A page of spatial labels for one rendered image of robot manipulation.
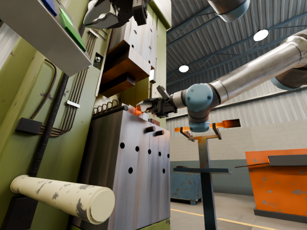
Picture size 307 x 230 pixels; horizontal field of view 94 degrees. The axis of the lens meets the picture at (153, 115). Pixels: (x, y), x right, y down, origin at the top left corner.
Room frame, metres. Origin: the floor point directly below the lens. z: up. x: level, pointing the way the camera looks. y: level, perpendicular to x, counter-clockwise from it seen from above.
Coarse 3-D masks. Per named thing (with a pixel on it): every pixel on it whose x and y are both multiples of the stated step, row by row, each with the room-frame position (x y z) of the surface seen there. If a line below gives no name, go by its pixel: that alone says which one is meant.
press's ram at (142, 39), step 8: (128, 24) 0.59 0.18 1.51; (136, 24) 0.64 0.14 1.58; (112, 32) 0.67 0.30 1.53; (120, 32) 0.61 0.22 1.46; (128, 32) 0.60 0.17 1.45; (136, 32) 0.65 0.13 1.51; (144, 32) 0.70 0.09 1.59; (152, 32) 0.77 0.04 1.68; (112, 40) 0.65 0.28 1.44; (120, 40) 0.60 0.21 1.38; (128, 40) 0.61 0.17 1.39; (136, 40) 0.65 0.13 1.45; (144, 40) 0.71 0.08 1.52; (152, 40) 0.77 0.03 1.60; (112, 48) 0.65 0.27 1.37; (120, 48) 0.65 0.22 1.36; (136, 48) 0.66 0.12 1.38; (144, 48) 0.71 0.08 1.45; (152, 48) 0.78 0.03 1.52; (112, 56) 0.71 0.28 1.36; (144, 56) 0.72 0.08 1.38; (152, 56) 0.78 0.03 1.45; (152, 64) 0.79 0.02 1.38
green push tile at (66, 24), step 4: (60, 16) 0.24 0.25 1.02; (64, 16) 0.25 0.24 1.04; (64, 20) 0.24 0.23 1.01; (64, 24) 0.23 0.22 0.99; (68, 24) 0.25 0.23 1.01; (64, 28) 0.24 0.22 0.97; (68, 28) 0.24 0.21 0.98; (72, 28) 0.27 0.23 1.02; (68, 32) 0.25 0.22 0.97; (72, 32) 0.25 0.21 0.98; (76, 32) 0.29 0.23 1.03; (72, 36) 0.26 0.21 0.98; (76, 36) 0.27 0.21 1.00; (76, 40) 0.27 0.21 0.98; (80, 40) 0.29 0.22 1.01; (80, 44) 0.28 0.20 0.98; (84, 48) 0.30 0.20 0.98
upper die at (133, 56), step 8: (128, 48) 0.63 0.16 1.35; (120, 56) 0.67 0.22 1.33; (128, 56) 0.62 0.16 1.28; (136, 56) 0.66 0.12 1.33; (104, 64) 0.78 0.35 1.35; (112, 64) 0.71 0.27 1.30; (120, 64) 0.68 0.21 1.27; (128, 64) 0.68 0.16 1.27; (136, 64) 0.67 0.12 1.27; (144, 64) 0.72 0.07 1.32; (104, 72) 0.76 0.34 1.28; (112, 72) 0.75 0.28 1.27; (120, 72) 0.75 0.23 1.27; (128, 72) 0.75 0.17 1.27; (136, 72) 0.74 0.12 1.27; (144, 72) 0.74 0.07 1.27; (104, 80) 0.85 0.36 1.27; (112, 80) 0.84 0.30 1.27; (136, 80) 0.83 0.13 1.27
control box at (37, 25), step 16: (0, 0) 0.16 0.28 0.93; (16, 0) 0.16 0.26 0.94; (32, 0) 0.17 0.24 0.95; (0, 16) 0.18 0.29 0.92; (16, 16) 0.18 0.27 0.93; (32, 16) 0.19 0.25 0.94; (48, 16) 0.20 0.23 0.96; (16, 32) 0.21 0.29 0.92; (32, 32) 0.22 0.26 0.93; (48, 32) 0.22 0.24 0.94; (64, 32) 0.23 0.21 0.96; (48, 48) 0.26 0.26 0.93; (64, 48) 0.27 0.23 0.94; (80, 48) 0.29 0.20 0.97; (64, 64) 0.31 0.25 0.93; (80, 64) 0.32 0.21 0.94
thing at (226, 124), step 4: (224, 120) 0.82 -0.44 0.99; (228, 120) 0.81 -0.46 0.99; (232, 120) 0.80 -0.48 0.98; (236, 120) 0.79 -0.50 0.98; (216, 124) 0.84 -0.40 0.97; (220, 124) 0.83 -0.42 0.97; (224, 124) 0.81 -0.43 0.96; (228, 124) 0.81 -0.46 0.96; (232, 124) 0.81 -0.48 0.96; (236, 124) 0.79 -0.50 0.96; (176, 128) 0.97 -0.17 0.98; (184, 128) 0.95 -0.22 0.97; (188, 128) 0.93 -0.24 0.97
